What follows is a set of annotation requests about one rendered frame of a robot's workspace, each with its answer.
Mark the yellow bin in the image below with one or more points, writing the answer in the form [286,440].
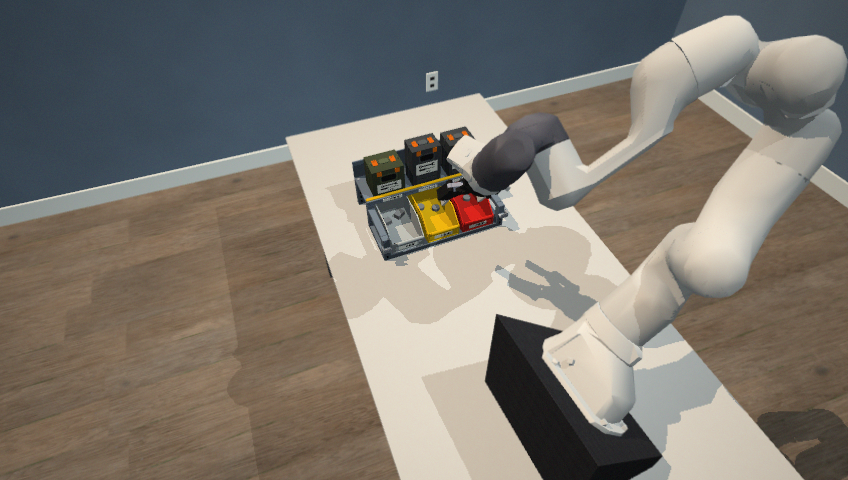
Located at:
[435,225]

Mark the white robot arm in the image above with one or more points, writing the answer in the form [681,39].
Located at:
[793,84]

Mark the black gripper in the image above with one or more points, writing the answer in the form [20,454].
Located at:
[448,191]

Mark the grey metal shelf rack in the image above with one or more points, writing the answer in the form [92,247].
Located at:
[363,192]

